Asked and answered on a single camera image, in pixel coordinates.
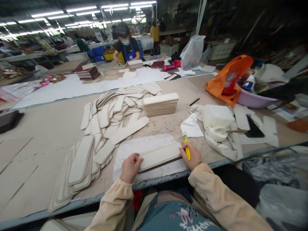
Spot person's right hand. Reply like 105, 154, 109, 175
179, 142, 203, 172

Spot person's left hand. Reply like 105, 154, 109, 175
120, 153, 144, 184

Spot person's right fingers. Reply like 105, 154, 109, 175
184, 142, 196, 154

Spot yellow handled brush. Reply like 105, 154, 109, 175
182, 132, 191, 161

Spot cream board strip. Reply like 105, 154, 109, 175
136, 142, 184, 172

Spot white work mat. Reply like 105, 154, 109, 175
112, 133, 188, 182

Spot crumpled white paper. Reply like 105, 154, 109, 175
180, 112, 205, 138

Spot white glue container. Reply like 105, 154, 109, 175
203, 104, 235, 143

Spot pile of cream board pieces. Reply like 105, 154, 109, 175
48, 81, 163, 213

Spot neat stack of cream boards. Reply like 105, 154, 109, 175
142, 92, 179, 118

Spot person's body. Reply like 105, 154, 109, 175
132, 184, 223, 231

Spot cream rounded panel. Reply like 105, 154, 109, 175
234, 106, 251, 131

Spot purple plastic basin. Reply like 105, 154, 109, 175
235, 81, 282, 109

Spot cream rectangular panel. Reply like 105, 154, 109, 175
261, 115, 280, 148

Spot grey plastic bag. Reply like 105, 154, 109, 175
241, 149, 302, 189

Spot orange plastic bag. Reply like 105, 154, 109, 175
206, 55, 254, 108

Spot white table sheet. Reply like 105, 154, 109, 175
9, 67, 170, 110

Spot clear plastic bag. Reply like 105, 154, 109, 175
180, 35, 207, 71

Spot stack of dark red boards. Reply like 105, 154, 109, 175
74, 64, 100, 81

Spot blue plastic crates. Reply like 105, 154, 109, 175
87, 47, 106, 63

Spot dark brown flat object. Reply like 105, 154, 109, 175
0, 110, 25, 134

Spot wooden handled brush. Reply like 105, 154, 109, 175
216, 129, 249, 134

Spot white wire crate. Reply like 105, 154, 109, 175
207, 39, 238, 61

